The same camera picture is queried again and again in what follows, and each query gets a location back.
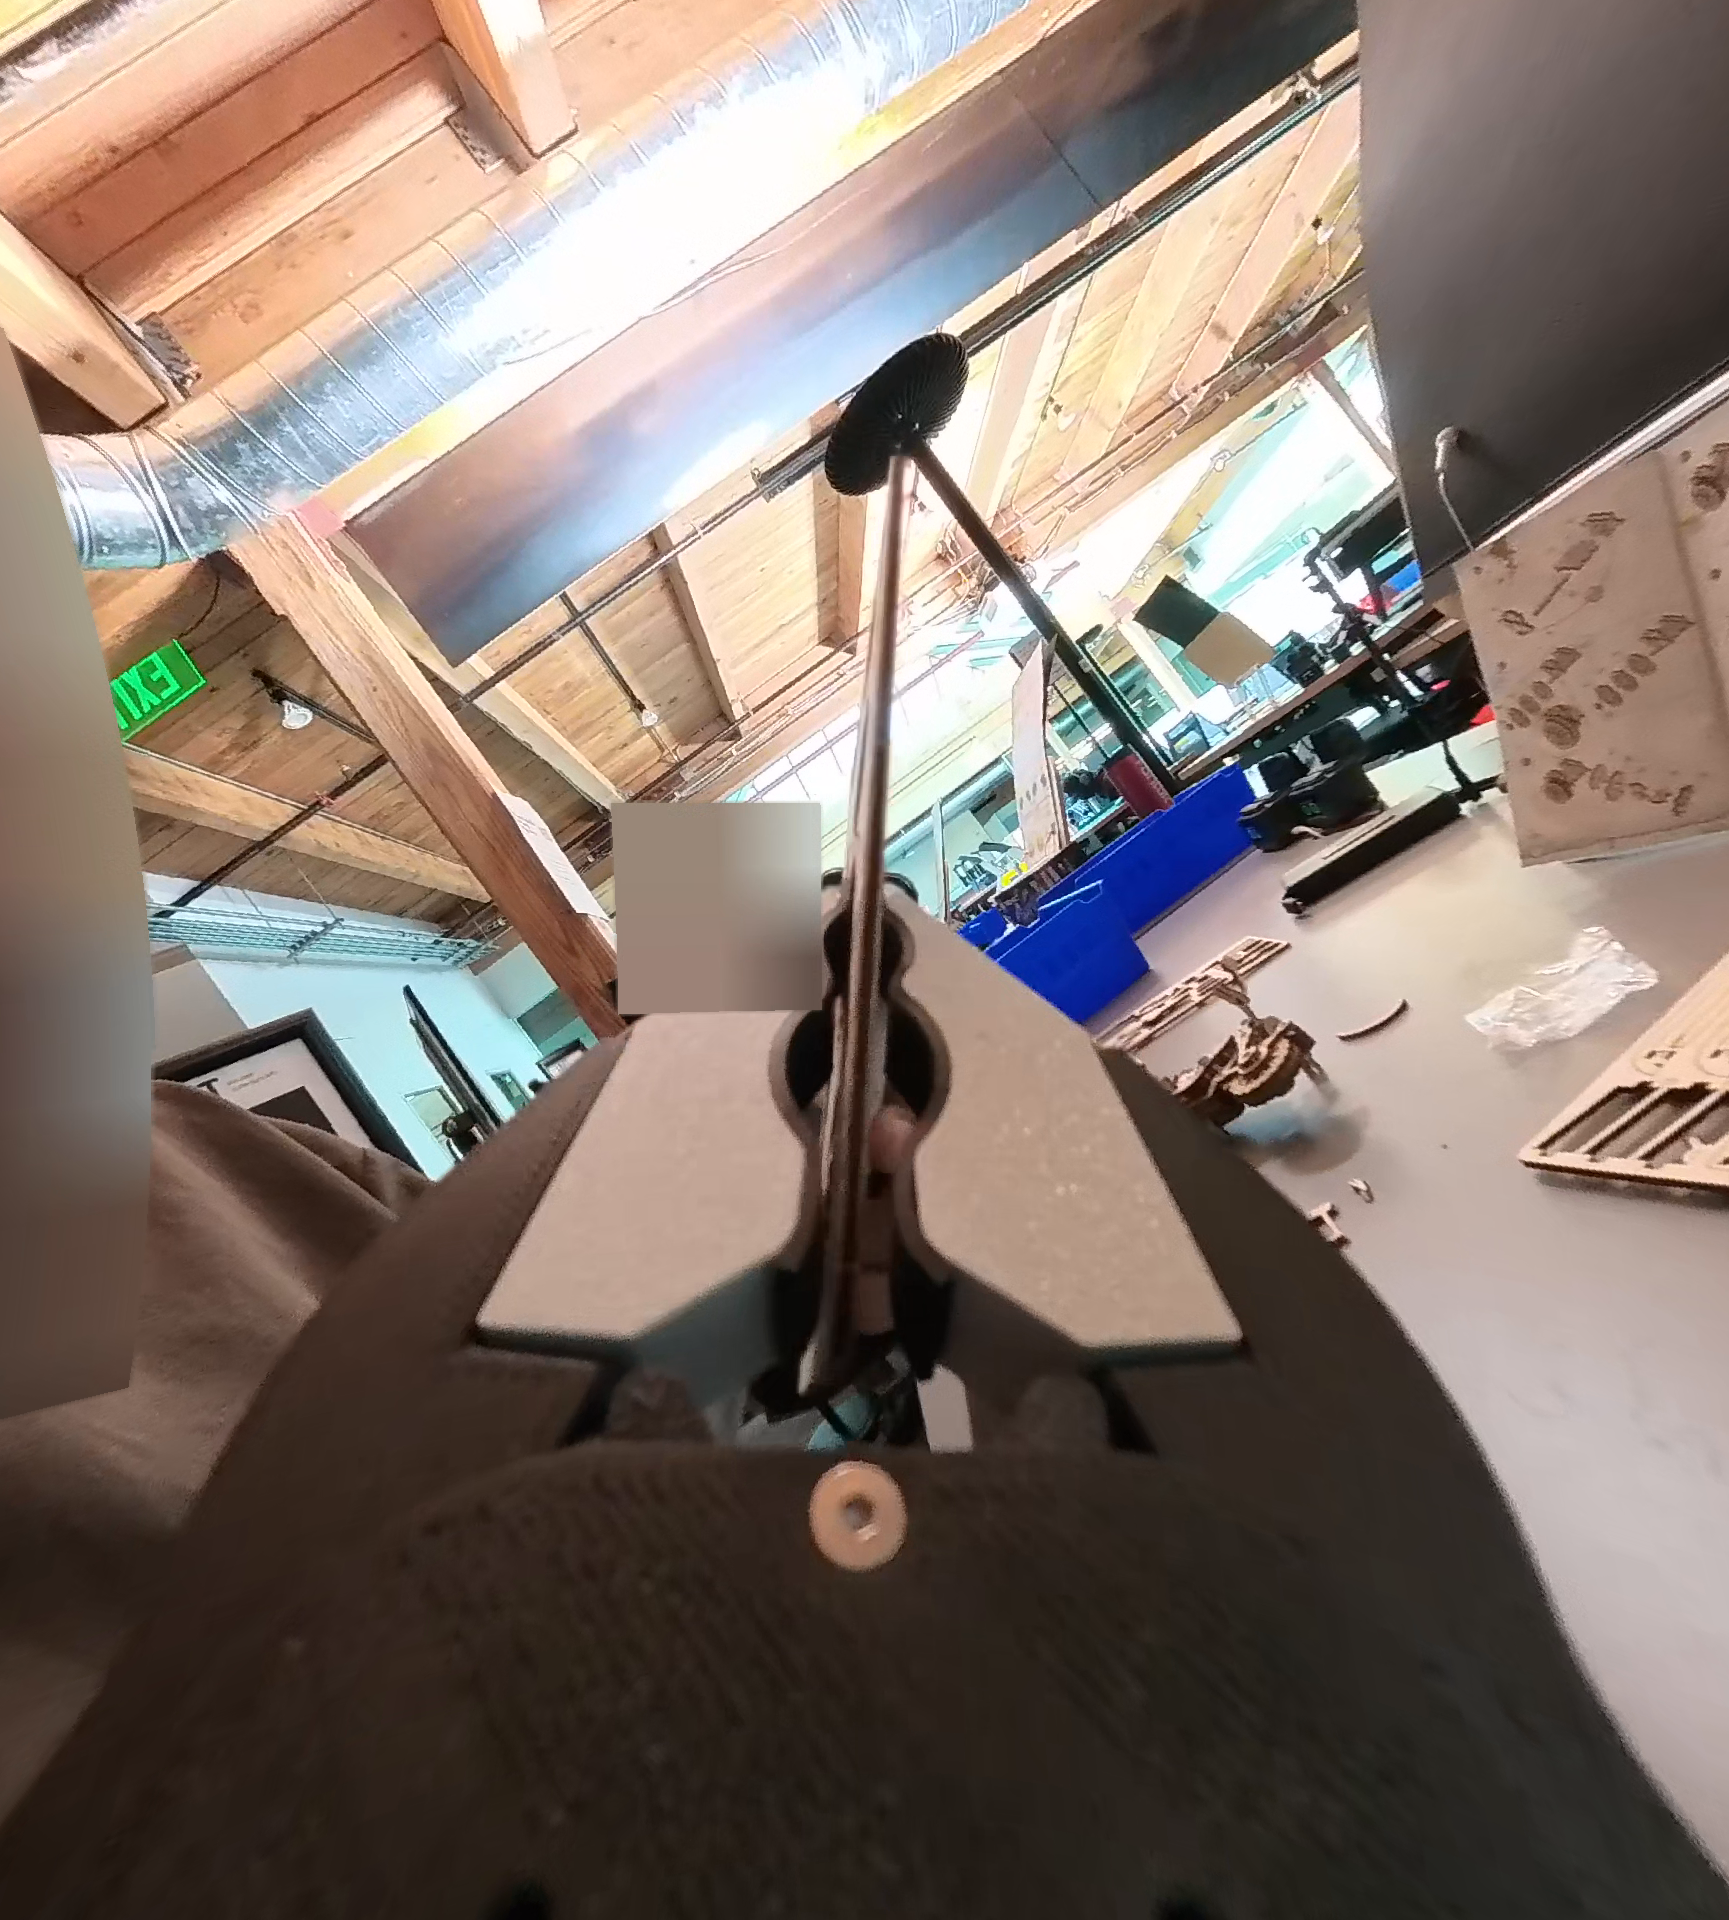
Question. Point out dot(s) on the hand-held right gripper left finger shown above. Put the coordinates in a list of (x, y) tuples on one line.
[(654, 1185)]

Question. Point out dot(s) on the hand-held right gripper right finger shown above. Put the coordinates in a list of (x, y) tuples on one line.
[(1074, 1185)]

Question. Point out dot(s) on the gear-holed wooden puzzle sheet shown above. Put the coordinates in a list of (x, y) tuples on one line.
[(836, 1201)]

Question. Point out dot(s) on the grey desk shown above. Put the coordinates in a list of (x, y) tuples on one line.
[(1552, 1425)]

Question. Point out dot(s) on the wooden motorcycle model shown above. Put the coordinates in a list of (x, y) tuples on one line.
[(1239, 1068)]

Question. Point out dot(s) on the small wooden puzzle sheet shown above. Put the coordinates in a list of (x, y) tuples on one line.
[(1195, 983)]

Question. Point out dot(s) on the small notched wooden piece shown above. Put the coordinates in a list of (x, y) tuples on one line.
[(1325, 1223)]

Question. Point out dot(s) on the curved wooden arc piece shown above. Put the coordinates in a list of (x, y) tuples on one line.
[(1372, 1022)]

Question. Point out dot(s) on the framed marker sign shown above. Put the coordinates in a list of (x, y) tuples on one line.
[(264, 1081)]

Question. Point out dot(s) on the tan display board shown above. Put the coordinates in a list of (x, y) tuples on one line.
[(1036, 765)]

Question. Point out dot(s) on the black battery charger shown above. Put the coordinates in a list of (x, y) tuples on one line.
[(1306, 811)]

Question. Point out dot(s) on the black bar device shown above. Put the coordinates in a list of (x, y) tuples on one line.
[(1372, 854)]

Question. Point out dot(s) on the small clear plastic bag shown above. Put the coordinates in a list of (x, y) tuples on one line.
[(1552, 998)]

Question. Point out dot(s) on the person's brown sweater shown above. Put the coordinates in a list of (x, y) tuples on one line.
[(129, 1425)]

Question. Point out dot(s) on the black background screen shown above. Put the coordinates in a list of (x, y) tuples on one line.
[(1179, 608)]

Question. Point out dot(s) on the ceiling spotlight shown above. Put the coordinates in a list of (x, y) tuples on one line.
[(296, 712)]

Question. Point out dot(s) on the green exit sign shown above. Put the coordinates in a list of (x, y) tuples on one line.
[(158, 691)]

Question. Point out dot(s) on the printed instruction booklet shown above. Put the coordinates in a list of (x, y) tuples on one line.
[(1629, 675)]

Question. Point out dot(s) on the black pole with red base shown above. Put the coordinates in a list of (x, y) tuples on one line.
[(895, 392)]

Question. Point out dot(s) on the dark rectangular duct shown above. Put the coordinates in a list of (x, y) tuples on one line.
[(624, 481)]

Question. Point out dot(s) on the large spiral metal duct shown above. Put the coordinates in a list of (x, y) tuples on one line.
[(474, 330)]

